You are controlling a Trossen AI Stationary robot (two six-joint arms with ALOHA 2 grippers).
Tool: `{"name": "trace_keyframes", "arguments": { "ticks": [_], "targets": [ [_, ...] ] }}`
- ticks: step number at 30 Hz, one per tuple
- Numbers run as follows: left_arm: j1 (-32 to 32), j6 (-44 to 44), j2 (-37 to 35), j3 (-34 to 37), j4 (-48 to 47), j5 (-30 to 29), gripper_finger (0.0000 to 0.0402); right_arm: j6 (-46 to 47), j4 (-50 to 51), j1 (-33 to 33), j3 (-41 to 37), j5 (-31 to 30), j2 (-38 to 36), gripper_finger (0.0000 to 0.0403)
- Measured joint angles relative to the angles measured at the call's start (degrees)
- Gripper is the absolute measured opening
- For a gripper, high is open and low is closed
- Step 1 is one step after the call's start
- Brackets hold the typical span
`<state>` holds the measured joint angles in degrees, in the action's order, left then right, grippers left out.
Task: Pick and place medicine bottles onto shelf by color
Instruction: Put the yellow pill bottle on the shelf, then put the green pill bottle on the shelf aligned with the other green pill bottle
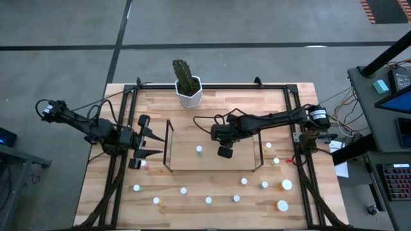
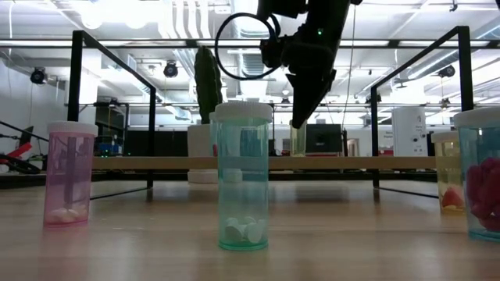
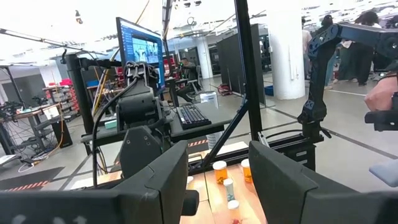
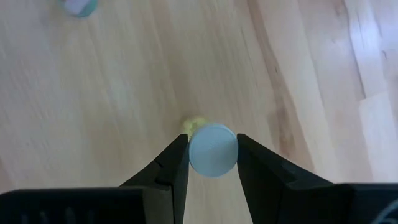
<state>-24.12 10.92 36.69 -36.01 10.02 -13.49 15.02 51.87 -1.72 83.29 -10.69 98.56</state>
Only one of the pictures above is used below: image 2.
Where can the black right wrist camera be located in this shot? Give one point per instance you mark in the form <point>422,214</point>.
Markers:
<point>273,52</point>

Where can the black monitor with logo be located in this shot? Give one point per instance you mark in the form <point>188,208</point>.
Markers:
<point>324,136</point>

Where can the blue bottle red pills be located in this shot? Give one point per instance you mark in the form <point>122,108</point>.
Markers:
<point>480,183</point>

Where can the teal bottle white tablets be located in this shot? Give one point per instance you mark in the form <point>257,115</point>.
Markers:
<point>242,187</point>

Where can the white cylindrical appliance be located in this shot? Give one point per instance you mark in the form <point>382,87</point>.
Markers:
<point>408,132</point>

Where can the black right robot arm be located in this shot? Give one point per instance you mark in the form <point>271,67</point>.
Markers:
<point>324,9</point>

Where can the yellow-green pill bottle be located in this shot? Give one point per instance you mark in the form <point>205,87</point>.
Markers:
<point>298,142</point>

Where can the green cactus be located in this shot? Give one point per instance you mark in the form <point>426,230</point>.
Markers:
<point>207,86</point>

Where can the black aluminium rig frame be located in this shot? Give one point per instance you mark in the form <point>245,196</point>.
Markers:
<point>312,176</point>

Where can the black ceiling spotlight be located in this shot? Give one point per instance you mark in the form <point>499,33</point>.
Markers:
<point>38,76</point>
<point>170,70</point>
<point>447,71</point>

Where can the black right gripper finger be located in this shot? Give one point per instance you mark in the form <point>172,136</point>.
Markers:
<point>308,97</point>

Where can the black metal rack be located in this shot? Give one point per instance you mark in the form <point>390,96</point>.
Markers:
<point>109,125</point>

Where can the yellow bottle red pills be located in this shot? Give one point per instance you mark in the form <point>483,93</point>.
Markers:
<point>445,171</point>

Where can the red and black equipment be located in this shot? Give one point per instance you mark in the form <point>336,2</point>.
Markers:
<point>19,150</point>

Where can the wooden shelf black metal frame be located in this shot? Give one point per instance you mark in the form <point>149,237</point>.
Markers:
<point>332,163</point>

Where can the pink pill bottle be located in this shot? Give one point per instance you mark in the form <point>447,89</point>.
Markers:
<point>70,175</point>

